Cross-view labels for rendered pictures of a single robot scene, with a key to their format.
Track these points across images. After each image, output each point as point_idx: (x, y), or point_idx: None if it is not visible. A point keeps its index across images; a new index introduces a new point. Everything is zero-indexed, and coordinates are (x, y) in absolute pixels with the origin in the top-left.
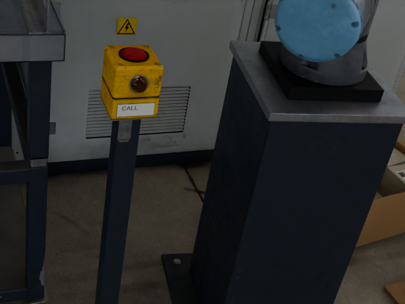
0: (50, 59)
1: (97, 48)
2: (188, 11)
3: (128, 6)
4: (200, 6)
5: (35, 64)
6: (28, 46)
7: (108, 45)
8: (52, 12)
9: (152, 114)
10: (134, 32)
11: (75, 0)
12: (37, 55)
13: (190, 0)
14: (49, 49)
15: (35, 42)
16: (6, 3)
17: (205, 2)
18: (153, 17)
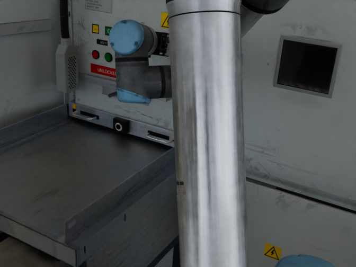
0: (68, 263)
1: (248, 259)
2: (330, 260)
3: (274, 237)
4: (341, 261)
5: None
6: (55, 248)
7: (256, 260)
8: (97, 230)
9: None
10: (278, 259)
11: None
12: (61, 256)
13: (331, 252)
14: (67, 256)
15: (59, 247)
16: None
17: (346, 258)
18: (296, 253)
